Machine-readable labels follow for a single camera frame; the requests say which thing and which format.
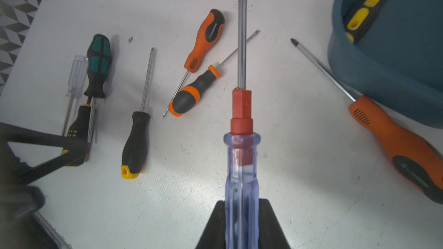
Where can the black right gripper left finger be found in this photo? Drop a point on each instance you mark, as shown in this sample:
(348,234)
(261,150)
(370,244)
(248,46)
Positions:
(213,236)

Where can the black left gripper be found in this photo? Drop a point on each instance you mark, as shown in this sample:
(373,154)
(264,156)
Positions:
(19,200)

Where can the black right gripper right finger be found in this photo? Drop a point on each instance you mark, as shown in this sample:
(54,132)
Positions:
(271,235)

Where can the blue transparent handle screwdriver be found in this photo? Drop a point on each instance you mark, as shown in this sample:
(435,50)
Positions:
(241,194)

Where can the black orange collar screwdriver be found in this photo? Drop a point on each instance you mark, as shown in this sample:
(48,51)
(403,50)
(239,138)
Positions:
(188,96)

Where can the orange handle long screwdriver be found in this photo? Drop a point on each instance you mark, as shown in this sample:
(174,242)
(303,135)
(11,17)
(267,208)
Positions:
(410,154)

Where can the orange black handle screwdriver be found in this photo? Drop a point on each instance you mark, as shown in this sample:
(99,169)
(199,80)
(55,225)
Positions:
(207,36)

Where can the black yellow grip screwdriver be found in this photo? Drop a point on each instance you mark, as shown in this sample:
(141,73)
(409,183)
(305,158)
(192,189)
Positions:
(361,17)

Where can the black yellow small screwdriver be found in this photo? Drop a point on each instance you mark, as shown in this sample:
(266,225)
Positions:
(79,129)

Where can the black yellow tip screwdriver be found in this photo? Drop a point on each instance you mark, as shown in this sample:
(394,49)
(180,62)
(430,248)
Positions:
(135,150)

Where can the teal plastic storage box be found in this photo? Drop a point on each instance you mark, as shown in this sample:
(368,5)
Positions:
(398,61)

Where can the clear handle small screwdriver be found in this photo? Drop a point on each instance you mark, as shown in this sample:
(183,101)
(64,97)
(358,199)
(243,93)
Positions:
(76,84)

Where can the green black handle screwdriver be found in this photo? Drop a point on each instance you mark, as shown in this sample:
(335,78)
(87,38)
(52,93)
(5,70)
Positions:
(99,62)

